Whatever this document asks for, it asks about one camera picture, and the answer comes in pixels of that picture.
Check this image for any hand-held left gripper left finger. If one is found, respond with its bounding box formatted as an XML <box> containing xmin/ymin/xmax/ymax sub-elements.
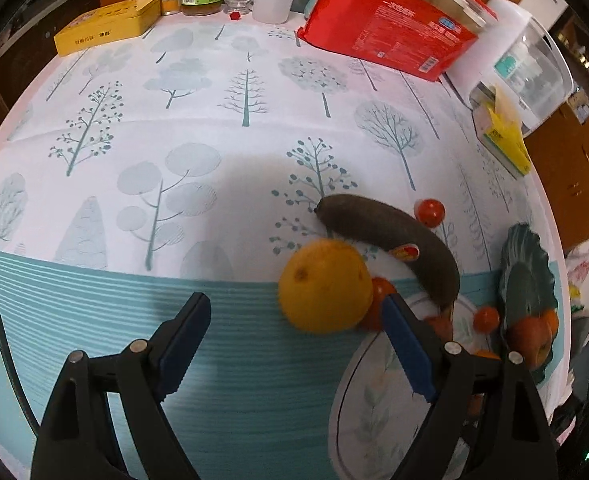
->
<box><xmin>30</xmin><ymin>291</ymin><xmax>212</xmax><ymax>480</ymax></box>

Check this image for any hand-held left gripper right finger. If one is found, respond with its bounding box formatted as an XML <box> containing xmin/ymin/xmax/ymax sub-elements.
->
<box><xmin>381</xmin><ymin>293</ymin><xmax>560</xmax><ymax>480</ymax></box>

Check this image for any cherry tomato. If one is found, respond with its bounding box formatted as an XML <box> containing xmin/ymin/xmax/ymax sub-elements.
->
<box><xmin>425</xmin><ymin>314</ymin><xmax>454</xmax><ymax>343</ymax></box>
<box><xmin>415</xmin><ymin>198</ymin><xmax>446</xmax><ymax>228</ymax></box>
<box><xmin>473</xmin><ymin>306</ymin><xmax>501</xmax><ymax>333</ymax></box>
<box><xmin>359</xmin><ymin>276</ymin><xmax>398</xmax><ymax>332</ymax></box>

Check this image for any large yellow orange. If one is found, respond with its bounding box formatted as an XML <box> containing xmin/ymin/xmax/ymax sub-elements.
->
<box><xmin>278</xmin><ymin>239</ymin><xmax>374</xmax><ymax>336</ymax></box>

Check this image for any dark overripe banana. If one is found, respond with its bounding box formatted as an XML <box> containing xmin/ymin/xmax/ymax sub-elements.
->
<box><xmin>313</xmin><ymin>193</ymin><xmax>461</xmax><ymax>311</ymax></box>

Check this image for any red yellow apple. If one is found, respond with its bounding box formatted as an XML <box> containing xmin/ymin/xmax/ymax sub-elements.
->
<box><xmin>507</xmin><ymin>316</ymin><xmax>553</xmax><ymax>368</ymax></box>

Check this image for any dark green wavy plate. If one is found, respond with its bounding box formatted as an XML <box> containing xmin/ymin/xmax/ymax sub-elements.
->
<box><xmin>497</xmin><ymin>222</ymin><xmax>561</xmax><ymax>386</ymax></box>

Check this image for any tangerine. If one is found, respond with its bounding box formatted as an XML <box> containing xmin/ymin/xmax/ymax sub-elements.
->
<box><xmin>542</xmin><ymin>309</ymin><xmax>560</xmax><ymax>348</ymax></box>

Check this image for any yellow tissue pack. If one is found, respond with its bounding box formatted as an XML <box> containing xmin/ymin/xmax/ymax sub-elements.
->
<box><xmin>473</xmin><ymin>85</ymin><xmax>532</xmax><ymax>177</ymax></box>

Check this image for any tree print tablecloth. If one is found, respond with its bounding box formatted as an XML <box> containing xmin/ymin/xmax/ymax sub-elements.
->
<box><xmin>0</xmin><ymin>12</ymin><xmax>575</xmax><ymax>480</ymax></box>

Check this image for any brown wooden cabinet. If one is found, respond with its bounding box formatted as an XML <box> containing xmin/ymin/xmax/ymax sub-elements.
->
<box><xmin>475</xmin><ymin>0</ymin><xmax>589</xmax><ymax>256</ymax></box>

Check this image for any white storage box clear lid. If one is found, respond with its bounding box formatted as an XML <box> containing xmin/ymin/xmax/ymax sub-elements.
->
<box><xmin>445</xmin><ymin>0</ymin><xmax>574</xmax><ymax>137</ymax></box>

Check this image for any red paper cup package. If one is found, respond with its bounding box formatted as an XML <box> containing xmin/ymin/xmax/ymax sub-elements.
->
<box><xmin>296</xmin><ymin>0</ymin><xmax>498</xmax><ymax>82</ymax></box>

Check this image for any yellow tin box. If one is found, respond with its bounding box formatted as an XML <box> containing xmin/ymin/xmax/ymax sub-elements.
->
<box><xmin>53</xmin><ymin>0</ymin><xmax>162</xmax><ymax>57</ymax></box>

